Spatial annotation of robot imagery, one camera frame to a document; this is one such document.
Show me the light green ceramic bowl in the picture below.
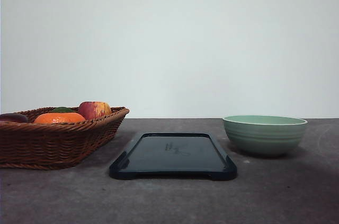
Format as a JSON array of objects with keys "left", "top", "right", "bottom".
[{"left": 222, "top": 115, "right": 308, "bottom": 156}]

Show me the brown wicker basket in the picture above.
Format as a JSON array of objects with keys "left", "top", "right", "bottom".
[{"left": 0, "top": 106, "right": 129, "bottom": 169}]

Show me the dark blue rectangular tray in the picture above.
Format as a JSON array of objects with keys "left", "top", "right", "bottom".
[{"left": 109, "top": 132, "right": 237, "bottom": 181}]

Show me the red yellow apple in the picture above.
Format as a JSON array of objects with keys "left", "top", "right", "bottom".
[{"left": 78, "top": 101, "right": 112, "bottom": 119}]

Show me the dark green fruit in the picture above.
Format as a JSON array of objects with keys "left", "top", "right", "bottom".
[{"left": 51, "top": 106, "right": 73, "bottom": 113}]

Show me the orange tangerine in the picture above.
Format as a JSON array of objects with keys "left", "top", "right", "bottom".
[{"left": 34, "top": 112, "right": 86, "bottom": 123}]

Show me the dark purple fruit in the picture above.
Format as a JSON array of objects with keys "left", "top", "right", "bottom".
[{"left": 0, "top": 113, "right": 28, "bottom": 123}]

